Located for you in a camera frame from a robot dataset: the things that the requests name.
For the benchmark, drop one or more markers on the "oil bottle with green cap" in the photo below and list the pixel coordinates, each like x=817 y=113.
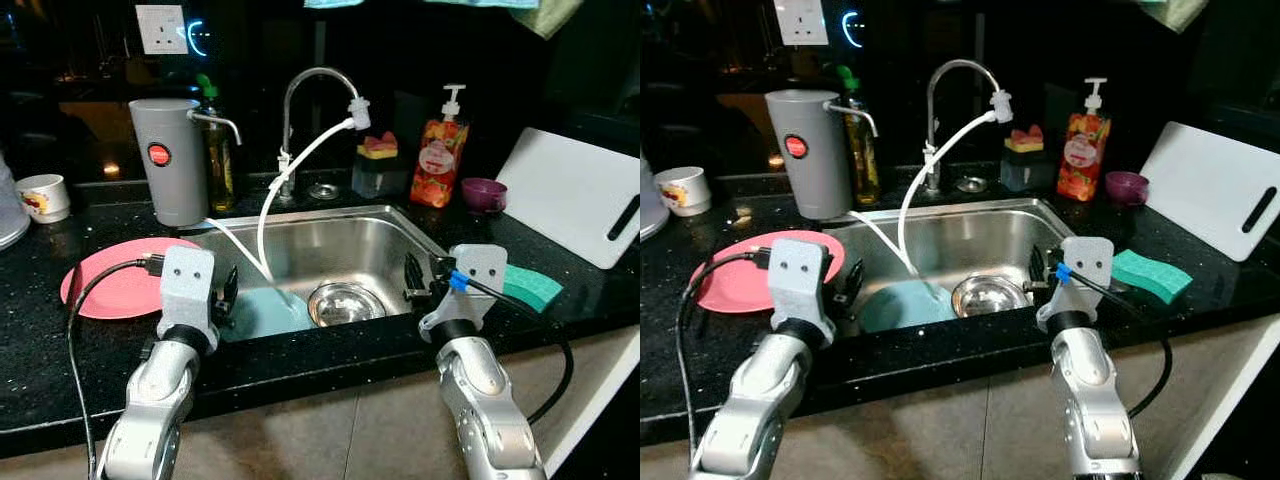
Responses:
x=222 y=165
x=866 y=155

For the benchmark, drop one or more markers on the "chrome gooseneck faucet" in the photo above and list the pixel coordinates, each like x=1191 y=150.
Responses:
x=932 y=120
x=288 y=130

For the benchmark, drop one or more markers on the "round chrome hole cover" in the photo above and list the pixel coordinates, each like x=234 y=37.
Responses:
x=323 y=191
x=971 y=185

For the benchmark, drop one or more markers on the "white faucet filter head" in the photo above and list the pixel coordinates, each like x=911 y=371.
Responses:
x=359 y=113
x=1001 y=106

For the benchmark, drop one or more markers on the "stainless steel bowl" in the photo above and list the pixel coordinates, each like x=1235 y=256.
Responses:
x=990 y=297
x=347 y=305

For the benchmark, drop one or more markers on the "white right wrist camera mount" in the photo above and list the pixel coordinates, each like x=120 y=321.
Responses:
x=1088 y=265
x=480 y=275

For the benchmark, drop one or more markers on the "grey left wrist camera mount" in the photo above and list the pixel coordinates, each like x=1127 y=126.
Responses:
x=187 y=285
x=800 y=280

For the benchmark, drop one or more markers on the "stainless steel sink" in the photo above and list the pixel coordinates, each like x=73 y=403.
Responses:
x=985 y=238
x=340 y=245

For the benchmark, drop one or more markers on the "grey water filter canister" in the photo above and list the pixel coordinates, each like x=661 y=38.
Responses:
x=812 y=165
x=175 y=175

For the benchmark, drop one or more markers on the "green wavy sponge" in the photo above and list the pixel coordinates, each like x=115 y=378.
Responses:
x=1152 y=277
x=535 y=288

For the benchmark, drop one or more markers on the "orange pump soap bottle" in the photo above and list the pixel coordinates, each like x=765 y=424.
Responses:
x=440 y=165
x=1084 y=158

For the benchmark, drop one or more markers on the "white wall socket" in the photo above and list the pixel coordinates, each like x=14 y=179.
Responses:
x=802 y=20
x=161 y=28

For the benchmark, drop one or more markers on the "black sponge holder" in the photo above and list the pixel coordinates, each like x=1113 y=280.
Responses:
x=380 y=180
x=1027 y=173

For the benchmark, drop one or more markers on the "clear plastic container stack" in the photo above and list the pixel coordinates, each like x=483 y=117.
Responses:
x=648 y=205
x=8 y=210

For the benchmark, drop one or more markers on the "pink plate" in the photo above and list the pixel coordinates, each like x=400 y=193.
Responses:
x=730 y=280
x=110 y=285

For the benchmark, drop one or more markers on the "white printed cup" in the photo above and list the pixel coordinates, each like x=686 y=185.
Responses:
x=685 y=192
x=45 y=198

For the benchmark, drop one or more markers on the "yellow and red sponge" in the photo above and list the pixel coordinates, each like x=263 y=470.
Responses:
x=378 y=147
x=1025 y=140

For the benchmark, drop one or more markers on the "olive green hanging cloth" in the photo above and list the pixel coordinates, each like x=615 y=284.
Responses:
x=1175 y=12
x=550 y=15

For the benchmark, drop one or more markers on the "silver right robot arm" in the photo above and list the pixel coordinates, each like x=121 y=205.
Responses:
x=1090 y=400
x=485 y=400

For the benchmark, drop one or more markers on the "purple cup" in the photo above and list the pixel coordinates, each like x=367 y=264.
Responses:
x=483 y=195
x=1127 y=189

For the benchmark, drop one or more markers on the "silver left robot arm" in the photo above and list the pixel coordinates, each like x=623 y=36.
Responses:
x=155 y=400
x=755 y=400

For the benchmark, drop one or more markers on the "white cutting board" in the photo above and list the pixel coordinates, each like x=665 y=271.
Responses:
x=565 y=195
x=1205 y=185

